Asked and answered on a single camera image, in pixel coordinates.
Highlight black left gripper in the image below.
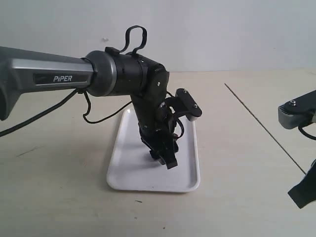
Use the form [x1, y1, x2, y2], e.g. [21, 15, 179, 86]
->
[138, 97, 184, 169]

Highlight thin metal skewer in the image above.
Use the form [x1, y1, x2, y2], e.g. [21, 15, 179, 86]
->
[224, 83, 307, 175]

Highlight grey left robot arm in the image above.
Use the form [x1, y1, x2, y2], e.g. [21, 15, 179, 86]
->
[0, 47, 178, 169]

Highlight white rectangular plastic tray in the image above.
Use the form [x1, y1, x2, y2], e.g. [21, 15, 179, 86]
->
[106, 109, 200, 193]

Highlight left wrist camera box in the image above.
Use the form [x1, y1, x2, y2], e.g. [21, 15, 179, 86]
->
[174, 88, 202, 121]

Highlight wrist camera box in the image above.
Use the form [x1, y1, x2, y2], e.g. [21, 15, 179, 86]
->
[174, 88, 202, 121]
[277, 90, 316, 129]

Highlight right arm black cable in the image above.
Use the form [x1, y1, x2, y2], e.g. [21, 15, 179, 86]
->
[298, 124, 316, 140]

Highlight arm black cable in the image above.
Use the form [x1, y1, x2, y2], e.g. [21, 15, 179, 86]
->
[0, 24, 185, 139]
[298, 124, 316, 140]

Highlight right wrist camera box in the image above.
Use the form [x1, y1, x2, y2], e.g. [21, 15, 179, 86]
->
[277, 90, 316, 129]

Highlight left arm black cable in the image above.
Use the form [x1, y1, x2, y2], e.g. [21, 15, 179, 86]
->
[0, 24, 185, 139]

